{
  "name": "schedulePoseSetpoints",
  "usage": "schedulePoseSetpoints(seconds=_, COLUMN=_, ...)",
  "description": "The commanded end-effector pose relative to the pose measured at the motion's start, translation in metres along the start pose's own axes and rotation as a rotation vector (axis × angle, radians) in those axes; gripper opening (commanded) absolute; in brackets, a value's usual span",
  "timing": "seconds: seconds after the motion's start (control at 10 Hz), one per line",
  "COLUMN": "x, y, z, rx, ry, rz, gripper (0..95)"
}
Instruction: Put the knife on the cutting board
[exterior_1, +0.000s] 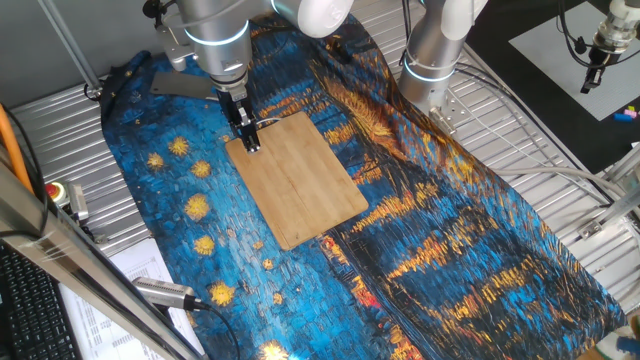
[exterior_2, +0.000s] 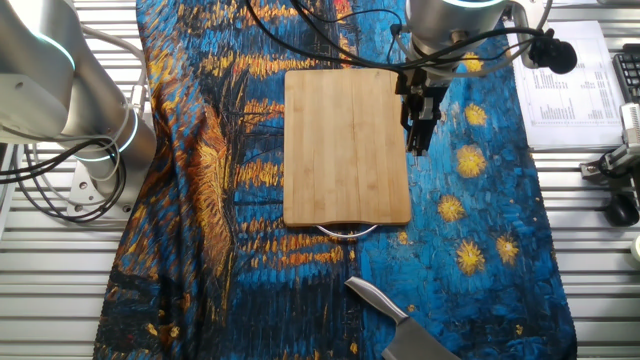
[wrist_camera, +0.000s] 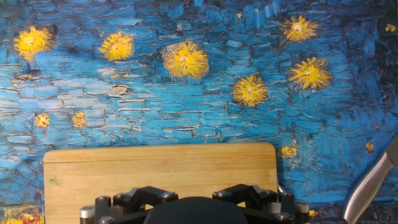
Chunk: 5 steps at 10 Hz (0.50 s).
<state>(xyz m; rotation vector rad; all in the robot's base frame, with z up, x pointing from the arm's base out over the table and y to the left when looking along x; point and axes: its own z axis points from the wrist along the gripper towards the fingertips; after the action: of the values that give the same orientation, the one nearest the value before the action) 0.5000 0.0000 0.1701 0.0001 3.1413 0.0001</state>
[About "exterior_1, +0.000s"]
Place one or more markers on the printed white paper sheet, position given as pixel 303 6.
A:
pixel 100 335

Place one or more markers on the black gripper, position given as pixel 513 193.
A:
pixel 234 105

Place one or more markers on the pink toy block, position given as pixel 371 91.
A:
pixel 631 113

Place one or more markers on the black computer keyboard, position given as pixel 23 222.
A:
pixel 30 310

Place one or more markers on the starry night painting tablecloth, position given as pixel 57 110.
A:
pixel 400 260

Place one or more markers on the black table mat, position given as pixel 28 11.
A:
pixel 500 50

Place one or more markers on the bamboo cutting board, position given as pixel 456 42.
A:
pixel 300 185

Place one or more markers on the blue toy block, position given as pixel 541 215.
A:
pixel 622 117

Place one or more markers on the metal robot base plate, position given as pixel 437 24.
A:
pixel 450 112

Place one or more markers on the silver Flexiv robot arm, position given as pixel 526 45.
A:
pixel 220 45

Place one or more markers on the aluminium profile bracket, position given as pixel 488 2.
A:
pixel 615 207

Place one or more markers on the grey studded baseplate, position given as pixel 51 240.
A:
pixel 550 60

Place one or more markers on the steel cleaver knife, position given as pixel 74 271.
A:
pixel 180 85

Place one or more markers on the thin grey metal rod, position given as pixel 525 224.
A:
pixel 70 47

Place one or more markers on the aluminium frame bar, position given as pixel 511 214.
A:
pixel 75 260

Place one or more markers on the red emergency stop button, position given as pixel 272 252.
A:
pixel 65 197

